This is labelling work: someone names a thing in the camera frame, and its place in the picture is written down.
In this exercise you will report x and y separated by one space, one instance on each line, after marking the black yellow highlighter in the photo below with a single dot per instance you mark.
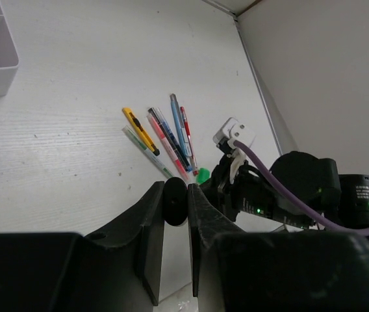
174 201

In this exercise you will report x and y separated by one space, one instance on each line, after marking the light blue mechanical pencil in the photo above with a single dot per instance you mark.
180 127

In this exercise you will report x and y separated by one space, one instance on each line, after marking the green highlighter cap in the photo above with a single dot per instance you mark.
202 176

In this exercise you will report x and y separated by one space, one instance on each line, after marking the aluminium rail right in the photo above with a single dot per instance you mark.
274 117

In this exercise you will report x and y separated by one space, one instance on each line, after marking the clear red pen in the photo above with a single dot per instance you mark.
193 161

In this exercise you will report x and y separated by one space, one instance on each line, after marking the clear green pen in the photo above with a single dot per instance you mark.
146 151

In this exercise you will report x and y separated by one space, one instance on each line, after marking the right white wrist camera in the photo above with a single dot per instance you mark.
232 130

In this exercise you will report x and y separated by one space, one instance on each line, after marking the clear pink pen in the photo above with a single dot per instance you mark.
167 146

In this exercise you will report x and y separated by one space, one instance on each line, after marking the black blue pen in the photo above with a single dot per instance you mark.
156 113

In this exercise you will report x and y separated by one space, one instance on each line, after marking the yellow utility knife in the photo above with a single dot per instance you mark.
140 131

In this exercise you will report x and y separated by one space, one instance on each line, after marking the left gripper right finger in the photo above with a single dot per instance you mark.
233 270

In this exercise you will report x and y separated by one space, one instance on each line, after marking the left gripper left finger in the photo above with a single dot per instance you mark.
115 268

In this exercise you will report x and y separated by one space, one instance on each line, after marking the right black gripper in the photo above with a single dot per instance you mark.
228 198

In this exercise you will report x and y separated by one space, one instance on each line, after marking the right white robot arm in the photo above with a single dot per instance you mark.
341 198

